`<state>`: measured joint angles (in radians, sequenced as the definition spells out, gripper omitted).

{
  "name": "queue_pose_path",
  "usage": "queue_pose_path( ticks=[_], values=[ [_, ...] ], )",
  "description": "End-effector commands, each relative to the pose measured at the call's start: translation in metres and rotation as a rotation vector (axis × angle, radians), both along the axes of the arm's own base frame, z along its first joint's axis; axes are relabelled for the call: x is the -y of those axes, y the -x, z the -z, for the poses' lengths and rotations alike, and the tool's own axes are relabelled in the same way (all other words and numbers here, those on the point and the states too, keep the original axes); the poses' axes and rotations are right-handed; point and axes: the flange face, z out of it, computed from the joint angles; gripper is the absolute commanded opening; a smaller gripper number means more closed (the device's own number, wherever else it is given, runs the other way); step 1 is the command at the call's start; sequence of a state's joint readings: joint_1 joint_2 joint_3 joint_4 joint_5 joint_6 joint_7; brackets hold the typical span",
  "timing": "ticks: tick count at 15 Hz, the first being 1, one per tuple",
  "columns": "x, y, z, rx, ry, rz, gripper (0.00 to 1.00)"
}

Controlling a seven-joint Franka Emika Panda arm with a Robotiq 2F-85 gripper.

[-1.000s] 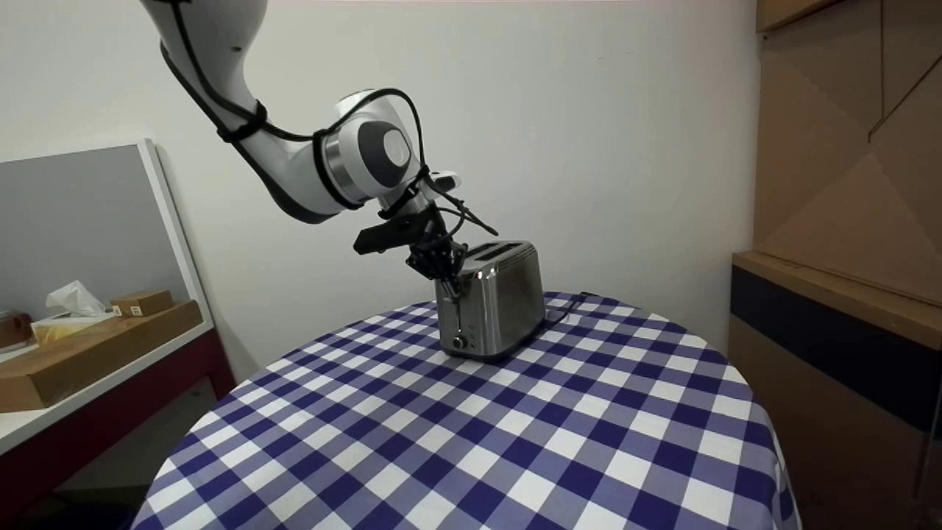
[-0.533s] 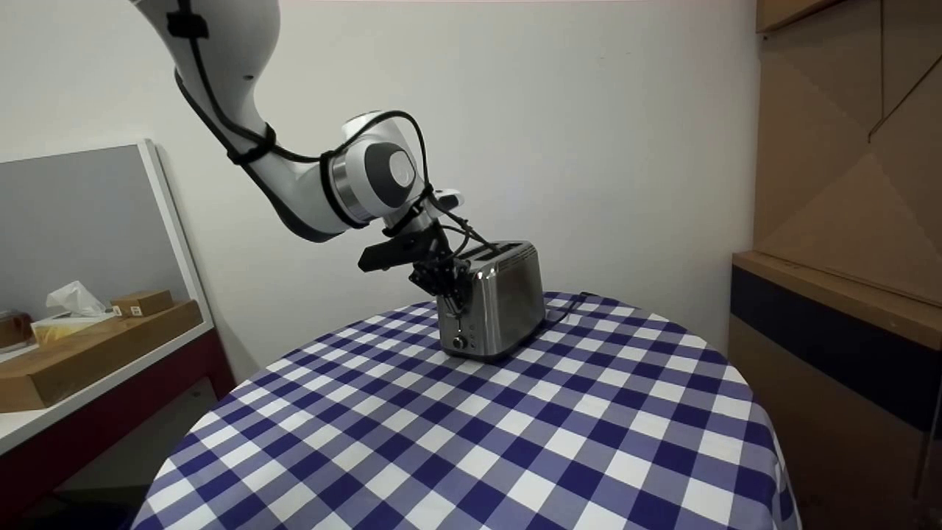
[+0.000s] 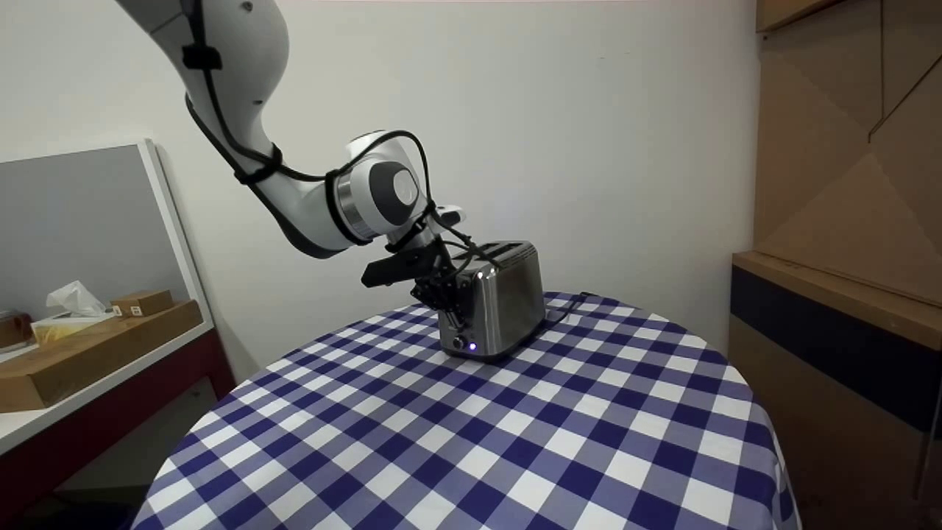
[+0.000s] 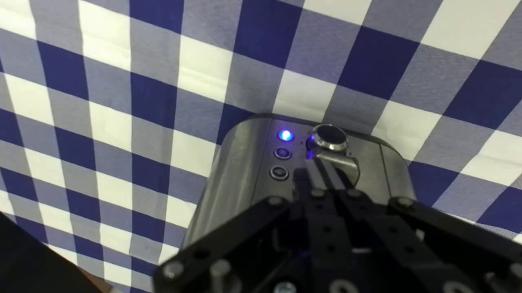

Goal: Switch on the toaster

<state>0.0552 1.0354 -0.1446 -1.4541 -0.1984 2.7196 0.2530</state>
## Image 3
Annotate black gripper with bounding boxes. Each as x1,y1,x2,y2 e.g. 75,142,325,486
361,229,469,320

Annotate silver metal toaster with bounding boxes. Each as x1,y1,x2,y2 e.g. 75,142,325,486
433,239,549,363

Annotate blue white checkered tablecloth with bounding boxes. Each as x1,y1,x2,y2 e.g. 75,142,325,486
131,285,808,530

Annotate small cardboard box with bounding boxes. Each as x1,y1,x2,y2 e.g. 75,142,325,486
109,289,181,320

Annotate long flat cardboard box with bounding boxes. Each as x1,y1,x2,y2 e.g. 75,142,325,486
0,298,206,416

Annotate white desk with red front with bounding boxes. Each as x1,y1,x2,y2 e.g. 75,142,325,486
0,320,240,525

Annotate wooden cabinet with dark band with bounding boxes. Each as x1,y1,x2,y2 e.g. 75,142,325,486
729,0,942,530

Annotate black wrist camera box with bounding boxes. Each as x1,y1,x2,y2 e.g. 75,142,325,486
428,204,469,232

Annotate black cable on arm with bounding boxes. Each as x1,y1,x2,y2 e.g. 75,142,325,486
181,0,481,269

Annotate grey board with white frame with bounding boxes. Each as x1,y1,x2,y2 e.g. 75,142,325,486
0,138,216,329

